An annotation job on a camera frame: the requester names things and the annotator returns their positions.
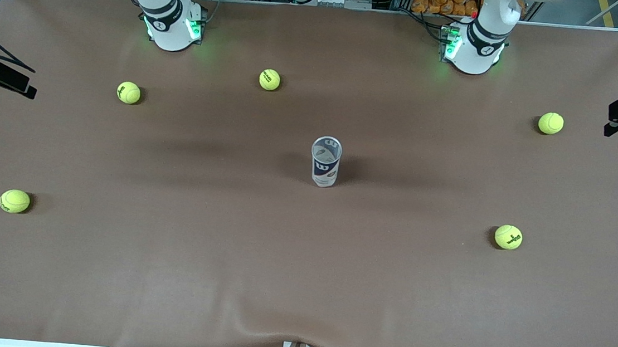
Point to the clear tennis ball can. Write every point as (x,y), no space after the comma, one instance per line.
(325,169)

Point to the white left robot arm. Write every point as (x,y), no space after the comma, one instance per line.
(476,57)

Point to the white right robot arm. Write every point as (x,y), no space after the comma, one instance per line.
(168,30)

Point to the yellow tennis ball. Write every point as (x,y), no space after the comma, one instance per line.
(508,237)
(128,92)
(269,79)
(550,123)
(14,201)

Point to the bag of orange items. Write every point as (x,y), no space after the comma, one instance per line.
(436,0)

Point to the brown table mat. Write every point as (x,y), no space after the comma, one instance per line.
(300,279)

